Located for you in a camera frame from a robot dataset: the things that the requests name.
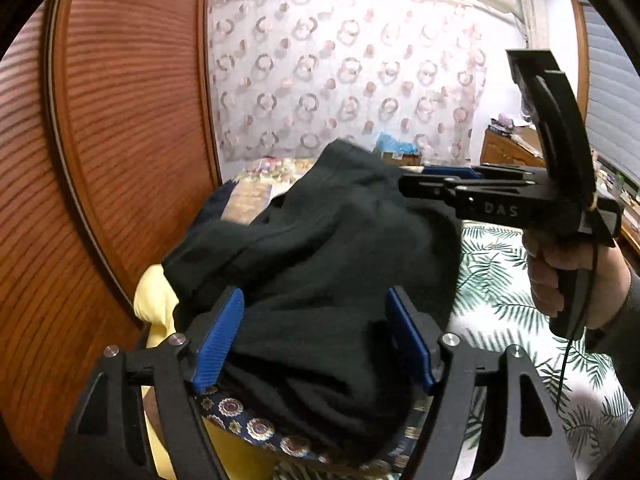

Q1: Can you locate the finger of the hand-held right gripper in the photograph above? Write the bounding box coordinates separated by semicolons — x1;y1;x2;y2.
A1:
398;174;468;217
420;162;546;183

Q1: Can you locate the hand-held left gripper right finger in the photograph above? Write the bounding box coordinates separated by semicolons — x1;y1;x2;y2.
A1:
385;285;576;480

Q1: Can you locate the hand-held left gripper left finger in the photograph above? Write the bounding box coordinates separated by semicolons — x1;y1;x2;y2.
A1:
52;285;246;480

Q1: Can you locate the black printed t-shirt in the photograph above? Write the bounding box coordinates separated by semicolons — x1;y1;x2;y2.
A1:
162;139;463;461

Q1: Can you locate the person's right hand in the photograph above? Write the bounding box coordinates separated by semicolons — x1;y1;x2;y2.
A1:
522;232;628;333

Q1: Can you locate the wooden cabinet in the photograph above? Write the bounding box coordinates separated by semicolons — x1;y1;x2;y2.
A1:
482;127;546;168

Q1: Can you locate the cardboard box with blue bag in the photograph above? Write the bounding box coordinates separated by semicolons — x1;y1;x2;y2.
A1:
372;132;421;166

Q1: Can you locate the grey window blind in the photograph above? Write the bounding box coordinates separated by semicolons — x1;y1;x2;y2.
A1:
582;2;640;176

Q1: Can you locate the bright yellow garment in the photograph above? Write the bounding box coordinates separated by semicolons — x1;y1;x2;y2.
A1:
132;262;281;480

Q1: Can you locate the dark circle-patterned garment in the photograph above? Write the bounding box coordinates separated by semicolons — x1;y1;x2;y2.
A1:
197;380;436;466

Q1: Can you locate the green leaf-print bed sheet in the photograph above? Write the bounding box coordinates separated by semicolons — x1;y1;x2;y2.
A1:
275;222;636;480

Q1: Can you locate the narrow cream curtain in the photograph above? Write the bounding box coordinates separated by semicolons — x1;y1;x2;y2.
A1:
515;0;538;46

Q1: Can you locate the navy blue folded garment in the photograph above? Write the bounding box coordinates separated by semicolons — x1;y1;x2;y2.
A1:
187;180;236;241

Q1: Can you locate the circle-patterned sheer curtain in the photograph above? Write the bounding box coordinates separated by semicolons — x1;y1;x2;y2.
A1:
207;0;488;163

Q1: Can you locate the wooden louvered wardrobe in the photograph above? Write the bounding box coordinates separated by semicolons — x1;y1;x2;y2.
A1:
0;0;223;476

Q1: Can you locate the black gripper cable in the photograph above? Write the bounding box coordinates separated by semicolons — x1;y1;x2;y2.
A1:
555;332;573;413

